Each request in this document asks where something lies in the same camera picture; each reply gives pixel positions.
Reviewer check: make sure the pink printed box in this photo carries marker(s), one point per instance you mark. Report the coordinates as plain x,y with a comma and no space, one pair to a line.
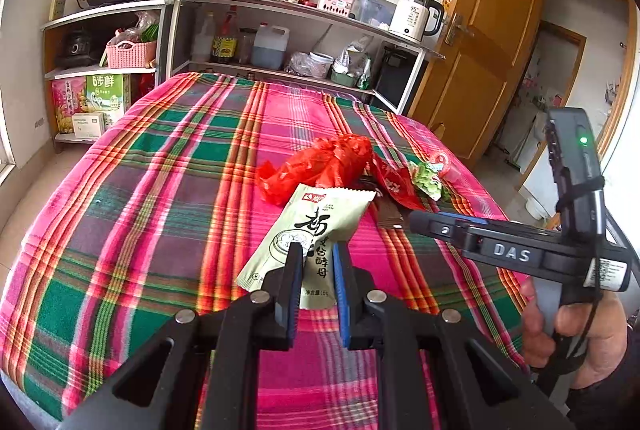
67,108

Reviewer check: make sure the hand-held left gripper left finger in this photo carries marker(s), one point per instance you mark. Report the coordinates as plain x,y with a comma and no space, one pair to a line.
295,290

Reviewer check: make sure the pale green yeast packet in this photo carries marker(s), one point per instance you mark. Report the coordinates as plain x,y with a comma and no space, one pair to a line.
310,220

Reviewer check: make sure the clear plastic bottle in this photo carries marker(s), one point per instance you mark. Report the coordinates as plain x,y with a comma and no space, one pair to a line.
202,40

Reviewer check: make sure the red and white wrapper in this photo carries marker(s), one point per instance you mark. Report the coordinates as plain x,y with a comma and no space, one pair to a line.
447,160

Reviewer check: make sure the red plastic bag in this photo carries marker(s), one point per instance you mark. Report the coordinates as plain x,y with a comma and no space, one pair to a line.
320,165

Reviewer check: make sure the metal side shelf unit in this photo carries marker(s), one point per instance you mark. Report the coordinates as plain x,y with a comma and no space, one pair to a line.
75,18

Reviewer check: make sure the red snack wrapper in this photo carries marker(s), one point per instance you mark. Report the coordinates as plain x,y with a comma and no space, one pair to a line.
395,185

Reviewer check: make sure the wooden door frame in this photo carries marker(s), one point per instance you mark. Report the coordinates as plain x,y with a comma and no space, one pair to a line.
622,75

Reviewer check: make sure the green tub with bags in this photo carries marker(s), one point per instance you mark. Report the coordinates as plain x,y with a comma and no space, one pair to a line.
345,75

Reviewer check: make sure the person's right forearm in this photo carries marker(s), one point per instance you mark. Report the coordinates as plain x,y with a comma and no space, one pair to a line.
615,405

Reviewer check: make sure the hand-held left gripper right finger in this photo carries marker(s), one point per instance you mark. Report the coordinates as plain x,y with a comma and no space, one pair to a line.
342,295

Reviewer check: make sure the pink utensil holder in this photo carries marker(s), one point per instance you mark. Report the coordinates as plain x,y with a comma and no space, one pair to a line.
335,4

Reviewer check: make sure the yellow label sauce bottle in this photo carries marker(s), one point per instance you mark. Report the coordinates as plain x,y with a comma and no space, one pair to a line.
224,45

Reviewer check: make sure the plastic jug of dark liquid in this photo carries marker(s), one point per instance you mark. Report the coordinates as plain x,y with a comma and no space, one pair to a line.
270,50

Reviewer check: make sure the green crumpled wrapper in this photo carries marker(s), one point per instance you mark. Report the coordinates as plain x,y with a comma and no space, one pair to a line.
425,177

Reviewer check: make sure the dark brown wrapper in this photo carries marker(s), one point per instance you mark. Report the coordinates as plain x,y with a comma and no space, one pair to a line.
387,212

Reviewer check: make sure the clear storage box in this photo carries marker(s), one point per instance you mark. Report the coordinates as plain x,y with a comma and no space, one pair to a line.
372,9

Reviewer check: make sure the black blender base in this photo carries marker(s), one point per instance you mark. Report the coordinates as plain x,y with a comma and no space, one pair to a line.
77,50

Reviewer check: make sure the black cabinet appliance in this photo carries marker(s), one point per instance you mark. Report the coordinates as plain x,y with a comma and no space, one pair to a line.
395,80

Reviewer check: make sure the crumpled clear plastic bag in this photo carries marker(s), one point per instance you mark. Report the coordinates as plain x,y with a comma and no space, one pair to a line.
297,65

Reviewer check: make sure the wooden door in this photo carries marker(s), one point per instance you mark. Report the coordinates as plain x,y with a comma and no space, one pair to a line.
495,60

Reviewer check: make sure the white electric kettle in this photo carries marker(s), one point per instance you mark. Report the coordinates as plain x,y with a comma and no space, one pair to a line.
410,18

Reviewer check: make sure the white plastic tub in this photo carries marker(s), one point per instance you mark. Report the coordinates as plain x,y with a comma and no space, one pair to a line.
322,65

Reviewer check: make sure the green milk carton box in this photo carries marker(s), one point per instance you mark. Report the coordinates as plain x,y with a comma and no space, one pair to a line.
105,98

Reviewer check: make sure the small white box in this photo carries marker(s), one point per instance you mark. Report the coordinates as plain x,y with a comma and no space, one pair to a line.
89,123

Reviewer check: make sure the person's right hand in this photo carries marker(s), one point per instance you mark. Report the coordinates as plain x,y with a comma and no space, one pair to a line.
605,340

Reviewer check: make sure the small glass jar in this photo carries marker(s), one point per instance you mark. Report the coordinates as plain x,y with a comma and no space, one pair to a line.
246,48

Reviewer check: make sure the metal kitchen shelf unit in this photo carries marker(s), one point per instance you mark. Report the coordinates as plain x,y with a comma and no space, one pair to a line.
280,8

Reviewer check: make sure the plaid tablecloth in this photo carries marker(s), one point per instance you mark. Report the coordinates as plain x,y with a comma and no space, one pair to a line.
150,210

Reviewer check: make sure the pink woven basket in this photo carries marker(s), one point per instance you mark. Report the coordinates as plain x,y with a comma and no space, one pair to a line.
132,55

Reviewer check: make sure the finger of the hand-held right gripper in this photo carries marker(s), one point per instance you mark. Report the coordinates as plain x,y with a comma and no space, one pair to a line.
462,216
435,227

